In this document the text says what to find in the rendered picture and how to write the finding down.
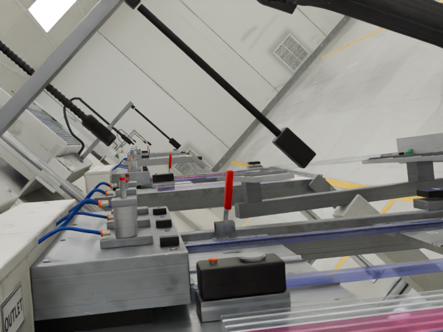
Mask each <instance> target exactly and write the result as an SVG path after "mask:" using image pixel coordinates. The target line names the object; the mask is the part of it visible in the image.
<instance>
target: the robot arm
mask: <svg viewBox="0 0 443 332"><path fill-rule="evenodd" d="M256 1H258V2H259V3H260V4H262V5H265V6H267V7H271V8H273V9H277V10H279V11H283V12H285V13H289V14H293V12H294V11H295V9H296V7H297V5H300V6H311V7H318V8H321V9H326V10H329V11H333V12H335V13H339V14H342V15H345V16H348V17H351V18H354V19H357V20H360V21H363V22H366V23H369V24H372V25H375V26H378V27H381V28H384V29H387V30H390V31H393V32H396V33H399V34H402V35H404V36H408V37H410V38H414V39H416V40H420V41H422V42H426V43H429V44H432V45H435V46H437V47H440V48H442V49H443V3H440V2H438V1H434V0H256Z"/></svg>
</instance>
